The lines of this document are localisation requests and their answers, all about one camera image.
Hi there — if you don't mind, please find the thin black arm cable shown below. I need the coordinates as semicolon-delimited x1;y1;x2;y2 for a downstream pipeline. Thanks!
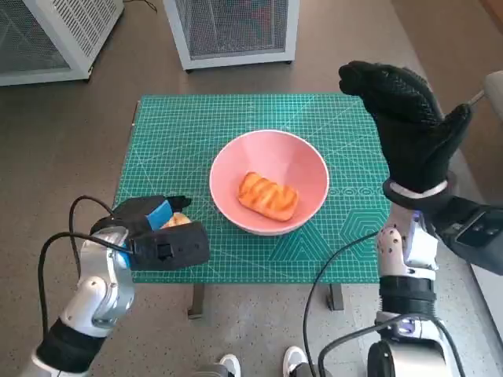
303;230;380;377

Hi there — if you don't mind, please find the robot right hand black glove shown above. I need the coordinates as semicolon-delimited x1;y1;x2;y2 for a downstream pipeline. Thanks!
338;60;473;195

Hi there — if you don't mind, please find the robot left white foot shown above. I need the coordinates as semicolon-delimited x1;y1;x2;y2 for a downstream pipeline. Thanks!
217;352;242;377

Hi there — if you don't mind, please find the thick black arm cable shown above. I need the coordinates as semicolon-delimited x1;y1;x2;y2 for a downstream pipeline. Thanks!
317;313;459;377

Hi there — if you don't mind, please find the robot left hand blue tape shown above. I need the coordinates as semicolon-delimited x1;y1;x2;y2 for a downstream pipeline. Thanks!
112;194;193;237

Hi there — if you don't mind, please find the robot right white foot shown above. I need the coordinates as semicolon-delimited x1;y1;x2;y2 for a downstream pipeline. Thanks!
283;344;306;377

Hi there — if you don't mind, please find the pink bowl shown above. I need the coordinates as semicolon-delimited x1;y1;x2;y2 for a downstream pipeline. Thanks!
208;130;331;237

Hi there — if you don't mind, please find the rectangular toy bread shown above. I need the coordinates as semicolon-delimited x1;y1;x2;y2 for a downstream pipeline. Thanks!
237;170;299;222

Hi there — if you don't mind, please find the round toy bread bun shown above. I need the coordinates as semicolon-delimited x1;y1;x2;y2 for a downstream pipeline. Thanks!
160;212;193;230

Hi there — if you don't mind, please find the robot white foot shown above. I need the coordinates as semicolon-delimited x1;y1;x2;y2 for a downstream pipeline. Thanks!
283;344;306;377
217;352;242;377

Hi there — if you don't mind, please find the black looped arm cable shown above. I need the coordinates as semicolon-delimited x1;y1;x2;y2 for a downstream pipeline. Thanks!
68;195;117;237
37;232;133;335

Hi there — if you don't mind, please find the green cutting mat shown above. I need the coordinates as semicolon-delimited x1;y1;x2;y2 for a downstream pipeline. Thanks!
112;93;394;284

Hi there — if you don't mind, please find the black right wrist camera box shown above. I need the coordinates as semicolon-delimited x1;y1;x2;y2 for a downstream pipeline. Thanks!
431;195;503;276

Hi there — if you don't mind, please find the white flat board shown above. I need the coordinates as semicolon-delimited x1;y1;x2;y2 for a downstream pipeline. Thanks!
469;262;503;317

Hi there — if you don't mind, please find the grey metal table leg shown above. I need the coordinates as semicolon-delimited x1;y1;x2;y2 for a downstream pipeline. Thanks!
327;283;347;312
187;283;207;320

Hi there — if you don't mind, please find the white mesh cabinet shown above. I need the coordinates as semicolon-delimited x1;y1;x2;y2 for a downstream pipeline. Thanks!
162;0;302;72
0;0;126;87

